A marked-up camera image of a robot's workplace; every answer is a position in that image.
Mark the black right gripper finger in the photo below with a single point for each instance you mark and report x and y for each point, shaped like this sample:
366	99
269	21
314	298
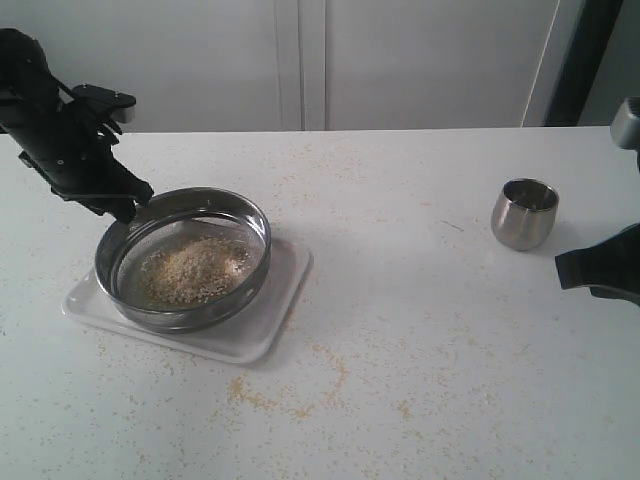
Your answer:
609	269

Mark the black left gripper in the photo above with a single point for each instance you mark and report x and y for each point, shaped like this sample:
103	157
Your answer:
70	147

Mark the round steel mesh sieve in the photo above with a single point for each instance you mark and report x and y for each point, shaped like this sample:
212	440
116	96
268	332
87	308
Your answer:
171	220

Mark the stainless steel cup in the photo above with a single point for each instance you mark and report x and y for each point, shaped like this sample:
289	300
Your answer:
524	213

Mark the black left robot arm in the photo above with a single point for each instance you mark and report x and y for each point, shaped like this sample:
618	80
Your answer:
25	74

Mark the pile of beige sand grains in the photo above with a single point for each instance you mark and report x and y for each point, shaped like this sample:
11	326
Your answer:
200	271

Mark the white cabinet with doors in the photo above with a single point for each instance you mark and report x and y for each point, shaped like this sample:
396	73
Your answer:
310	65

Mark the white rectangular plastic tray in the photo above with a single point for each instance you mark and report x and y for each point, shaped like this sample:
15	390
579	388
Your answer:
243	339

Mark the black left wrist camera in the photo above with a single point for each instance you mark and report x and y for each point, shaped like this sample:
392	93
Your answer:
116	105

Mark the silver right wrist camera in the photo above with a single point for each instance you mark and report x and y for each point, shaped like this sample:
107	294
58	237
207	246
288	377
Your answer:
625	127

